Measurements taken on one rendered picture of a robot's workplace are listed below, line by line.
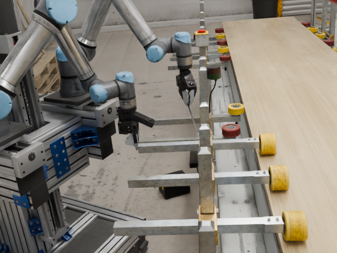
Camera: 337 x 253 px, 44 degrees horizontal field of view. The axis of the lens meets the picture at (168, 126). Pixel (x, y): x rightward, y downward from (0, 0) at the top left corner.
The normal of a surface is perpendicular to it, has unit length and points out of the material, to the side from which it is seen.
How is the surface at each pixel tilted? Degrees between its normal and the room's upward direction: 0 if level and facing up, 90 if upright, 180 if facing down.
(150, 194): 0
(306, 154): 0
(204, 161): 90
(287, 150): 0
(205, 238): 90
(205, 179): 90
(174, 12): 90
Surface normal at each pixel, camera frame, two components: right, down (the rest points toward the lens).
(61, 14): 0.63, 0.18
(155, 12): 0.00, 0.40
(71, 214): -0.08, -0.91
